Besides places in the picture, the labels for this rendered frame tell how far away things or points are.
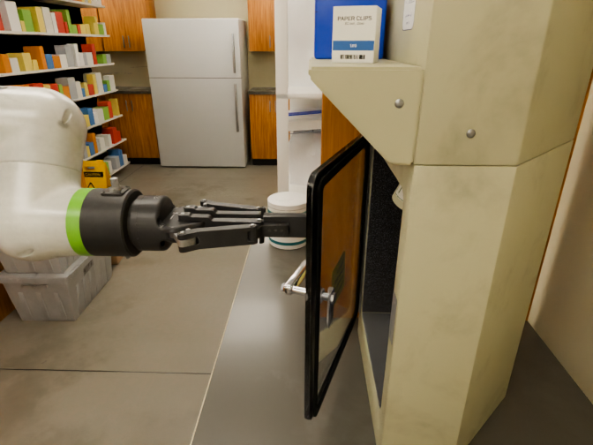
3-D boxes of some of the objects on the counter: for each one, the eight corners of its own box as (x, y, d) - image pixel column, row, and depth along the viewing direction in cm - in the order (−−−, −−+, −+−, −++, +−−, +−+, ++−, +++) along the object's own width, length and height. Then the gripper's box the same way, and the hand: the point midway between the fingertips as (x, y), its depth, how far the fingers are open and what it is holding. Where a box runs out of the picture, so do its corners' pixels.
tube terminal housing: (469, 332, 92) (556, -88, 61) (545, 470, 62) (785, -210, 32) (357, 330, 93) (387, -87, 62) (379, 465, 63) (457, -205, 32)
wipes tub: (308, 232, 141) (309, 191, 135) (308, 250, 129) (309, 205, 123) (270, 232, 141) (269, 190, 135) (266, 250, 129) (265, 205, 123)
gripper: (114, 215, 49) (317, 218, 48) (153, 181, 60) (316, 183, 60) (124, 271, 51) (316, 275, 51) (159, 228, 63) (314, 230, 63)
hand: (289, 224), depth 55 cm, fingers closed
